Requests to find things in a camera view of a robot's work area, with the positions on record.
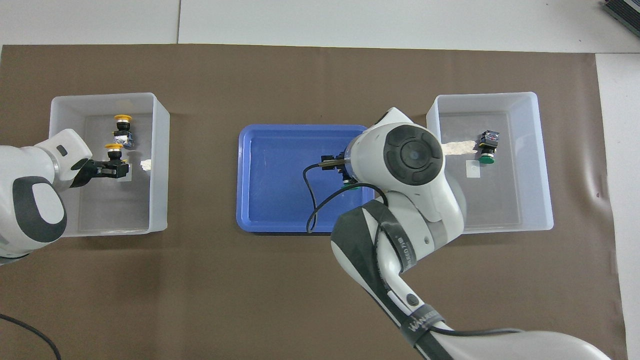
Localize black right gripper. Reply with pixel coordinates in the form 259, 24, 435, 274
319, 154, 352, 185

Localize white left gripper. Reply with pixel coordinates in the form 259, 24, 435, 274
47, 128, 130, 189

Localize translucent white plastic box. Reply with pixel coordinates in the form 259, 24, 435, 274
426, 91, 555, 235
49, 92, 171, 238

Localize blue plastic tray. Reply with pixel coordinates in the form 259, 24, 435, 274
236, 124, 376, 234

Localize brown paper table mat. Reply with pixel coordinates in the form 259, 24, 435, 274
0, 44, 628, 360

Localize dark grey ribbed device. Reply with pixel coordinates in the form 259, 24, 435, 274
601, 0, 640, 36

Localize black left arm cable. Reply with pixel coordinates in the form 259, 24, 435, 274
0, 313, 62, 360

